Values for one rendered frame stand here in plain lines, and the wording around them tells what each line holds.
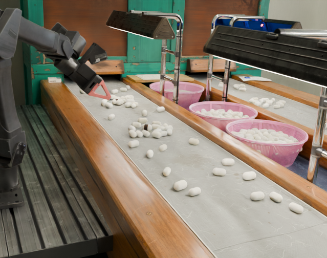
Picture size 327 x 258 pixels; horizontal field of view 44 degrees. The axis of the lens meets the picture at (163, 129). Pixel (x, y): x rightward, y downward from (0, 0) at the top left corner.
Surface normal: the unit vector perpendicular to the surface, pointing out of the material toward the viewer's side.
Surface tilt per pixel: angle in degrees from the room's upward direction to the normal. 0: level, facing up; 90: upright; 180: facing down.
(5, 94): 90
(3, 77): 99
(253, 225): 0
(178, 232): 0
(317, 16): 90
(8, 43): 90
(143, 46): 90
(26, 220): 0
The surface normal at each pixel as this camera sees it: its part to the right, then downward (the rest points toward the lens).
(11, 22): 0.93, 0.14
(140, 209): 0.04, -0.95
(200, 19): 0.39, 0.29
